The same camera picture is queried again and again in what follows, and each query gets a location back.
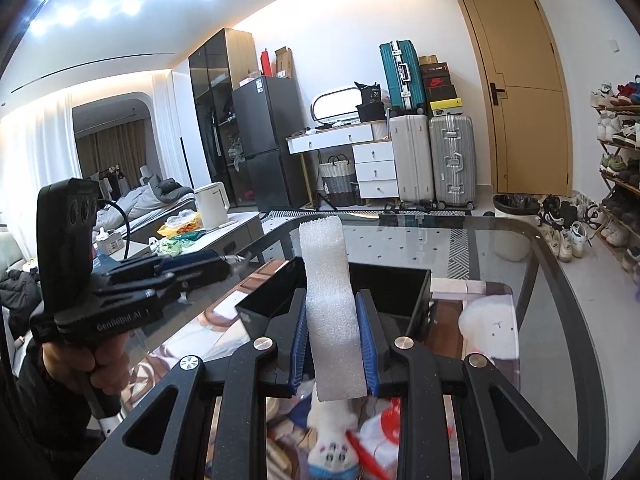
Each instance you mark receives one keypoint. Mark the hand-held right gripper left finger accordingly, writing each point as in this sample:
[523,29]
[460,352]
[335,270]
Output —
[299,345]

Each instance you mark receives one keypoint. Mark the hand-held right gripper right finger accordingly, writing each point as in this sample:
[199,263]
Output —
[366,345]

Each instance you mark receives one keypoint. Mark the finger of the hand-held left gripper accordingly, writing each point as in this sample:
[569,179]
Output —
[160,290]
[192,261]

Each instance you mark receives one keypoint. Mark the white foam strip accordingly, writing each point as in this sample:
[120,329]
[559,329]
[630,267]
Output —
[330,310]

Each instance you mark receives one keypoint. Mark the black cardboard box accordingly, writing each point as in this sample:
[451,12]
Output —
[395,285]

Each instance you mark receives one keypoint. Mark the white plush toy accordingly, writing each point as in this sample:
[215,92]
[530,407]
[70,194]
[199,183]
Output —
[330,455]

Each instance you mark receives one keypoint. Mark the person's left forearm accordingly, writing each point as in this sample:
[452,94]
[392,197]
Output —
[35,420]

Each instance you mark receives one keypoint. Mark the person's left hand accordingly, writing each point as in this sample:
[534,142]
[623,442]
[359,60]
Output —
[70,367]

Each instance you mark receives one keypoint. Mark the green snack bag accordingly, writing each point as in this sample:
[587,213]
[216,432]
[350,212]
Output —
[172,247]

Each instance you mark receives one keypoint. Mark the yellow snack bag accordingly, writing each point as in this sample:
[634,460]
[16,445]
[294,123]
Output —
[180,225]

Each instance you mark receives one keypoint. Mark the tissue box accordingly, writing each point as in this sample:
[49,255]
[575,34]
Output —
[109,242]

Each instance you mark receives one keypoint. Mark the grey low cabinet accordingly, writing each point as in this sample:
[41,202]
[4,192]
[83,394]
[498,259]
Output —
[235,235]

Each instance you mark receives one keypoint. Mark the light sofa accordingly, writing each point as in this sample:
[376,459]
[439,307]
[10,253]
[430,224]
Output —
[12,255]

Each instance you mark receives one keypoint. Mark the white electric kettle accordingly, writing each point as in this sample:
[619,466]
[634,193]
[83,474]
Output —
[212,210]

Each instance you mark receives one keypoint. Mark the printed desk mat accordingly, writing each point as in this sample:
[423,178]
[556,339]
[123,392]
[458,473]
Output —
[210,330]

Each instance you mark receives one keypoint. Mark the black jacket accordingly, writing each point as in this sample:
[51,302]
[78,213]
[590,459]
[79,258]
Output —
[20,295]

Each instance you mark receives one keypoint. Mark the bed with grey duvet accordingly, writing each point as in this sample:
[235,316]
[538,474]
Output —
[140,200]

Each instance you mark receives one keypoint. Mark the brown curtain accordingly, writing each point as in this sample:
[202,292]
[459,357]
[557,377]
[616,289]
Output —
[115,145]

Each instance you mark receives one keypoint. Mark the black white striped rug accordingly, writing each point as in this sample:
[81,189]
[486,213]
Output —
[457,255]

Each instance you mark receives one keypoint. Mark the white sheer curtain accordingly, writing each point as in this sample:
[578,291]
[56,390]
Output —
[167,125]

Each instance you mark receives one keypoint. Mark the black glass wardrobe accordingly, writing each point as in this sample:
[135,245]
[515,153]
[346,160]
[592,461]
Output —
[210,110]

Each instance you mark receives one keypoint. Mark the dark grey fridge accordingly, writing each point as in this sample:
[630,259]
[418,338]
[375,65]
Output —
[270,125]

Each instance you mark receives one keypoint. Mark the woven laundry basket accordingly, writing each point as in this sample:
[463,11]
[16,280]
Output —
[337,176]

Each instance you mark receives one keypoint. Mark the white trash bin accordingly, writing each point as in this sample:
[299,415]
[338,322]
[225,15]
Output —
[517,240]

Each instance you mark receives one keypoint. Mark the white vanity desk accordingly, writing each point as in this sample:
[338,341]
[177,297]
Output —
[375,160]

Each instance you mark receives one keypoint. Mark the white suitcase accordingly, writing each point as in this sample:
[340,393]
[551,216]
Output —
[410,160]

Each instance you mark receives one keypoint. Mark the silver suitcase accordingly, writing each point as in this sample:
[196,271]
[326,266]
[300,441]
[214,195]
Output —
[452,160]

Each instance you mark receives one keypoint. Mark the oval vanity mirror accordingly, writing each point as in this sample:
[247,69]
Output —
[335,102]

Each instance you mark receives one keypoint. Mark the open cardboard box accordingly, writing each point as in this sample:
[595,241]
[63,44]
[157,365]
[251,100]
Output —
[283,64]

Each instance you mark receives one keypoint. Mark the scattered sneakers pile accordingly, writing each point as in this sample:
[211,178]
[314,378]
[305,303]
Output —
[570,235]

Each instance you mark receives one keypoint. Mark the black bag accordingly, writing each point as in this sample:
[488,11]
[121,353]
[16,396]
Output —
[370,107]

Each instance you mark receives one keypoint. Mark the black yellow shoe box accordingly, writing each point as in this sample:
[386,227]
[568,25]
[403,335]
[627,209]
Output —
[444,102]

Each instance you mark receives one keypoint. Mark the black red shoe box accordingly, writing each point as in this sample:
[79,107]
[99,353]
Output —
[437,84]

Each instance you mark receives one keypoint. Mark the teal suitcase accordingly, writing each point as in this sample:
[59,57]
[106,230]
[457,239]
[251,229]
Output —
[400,75]

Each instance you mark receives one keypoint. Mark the wooden door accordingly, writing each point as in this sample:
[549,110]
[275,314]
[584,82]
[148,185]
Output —
[525,110]

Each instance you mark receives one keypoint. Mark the brown shoe box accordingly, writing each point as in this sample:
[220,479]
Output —
[429,60]

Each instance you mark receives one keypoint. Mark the wooden shoe rack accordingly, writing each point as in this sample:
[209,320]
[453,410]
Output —
[612,180]

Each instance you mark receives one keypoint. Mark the assorted sneakers row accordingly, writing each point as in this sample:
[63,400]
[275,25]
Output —
[620,132]

